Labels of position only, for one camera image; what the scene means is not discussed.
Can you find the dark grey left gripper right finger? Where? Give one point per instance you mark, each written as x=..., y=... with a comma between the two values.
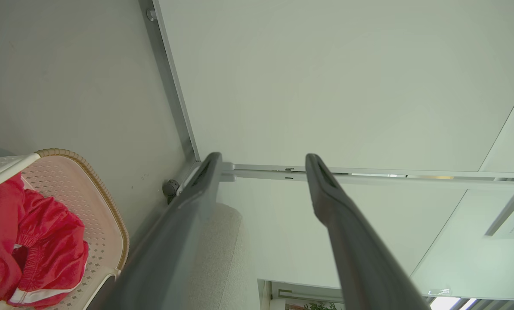
x=351, y=241

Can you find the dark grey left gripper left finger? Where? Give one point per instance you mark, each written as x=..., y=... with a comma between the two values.
x=171, y=241

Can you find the red garment with white stripes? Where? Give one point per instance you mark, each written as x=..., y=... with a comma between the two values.
x=46, y=232

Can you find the dark partition caster wheel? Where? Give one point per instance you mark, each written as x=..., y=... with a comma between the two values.
x=170, y=188

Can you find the green potted plant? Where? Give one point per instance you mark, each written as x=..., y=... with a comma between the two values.
x=321, y=306

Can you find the cream perforated laundry basket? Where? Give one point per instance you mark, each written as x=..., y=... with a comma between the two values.
x=97, y=215

